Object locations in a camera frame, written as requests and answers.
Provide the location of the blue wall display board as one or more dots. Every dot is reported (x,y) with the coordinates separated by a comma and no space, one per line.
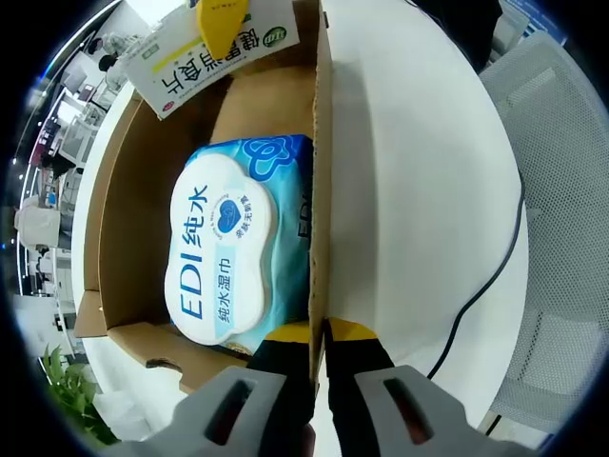
(537,19)

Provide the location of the person's left hand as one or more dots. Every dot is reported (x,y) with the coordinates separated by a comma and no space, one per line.
(310,440)

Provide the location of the brown cardboard shoe box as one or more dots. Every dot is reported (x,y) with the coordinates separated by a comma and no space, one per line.
(138,190)

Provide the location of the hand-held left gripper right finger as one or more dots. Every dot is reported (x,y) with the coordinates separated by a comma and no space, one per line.
(380,419)

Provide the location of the green plant in white pot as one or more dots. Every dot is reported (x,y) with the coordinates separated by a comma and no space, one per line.
(73,390)

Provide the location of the soft wet wipes pack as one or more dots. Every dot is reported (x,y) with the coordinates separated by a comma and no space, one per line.
(219,247)

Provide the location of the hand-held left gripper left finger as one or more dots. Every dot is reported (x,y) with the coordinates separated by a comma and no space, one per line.
(200,419)

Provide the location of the grey mesh chair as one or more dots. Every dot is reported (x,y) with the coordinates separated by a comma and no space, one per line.
(561,190)

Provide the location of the white medicine box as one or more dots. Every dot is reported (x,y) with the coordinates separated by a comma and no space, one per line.
(181,83)

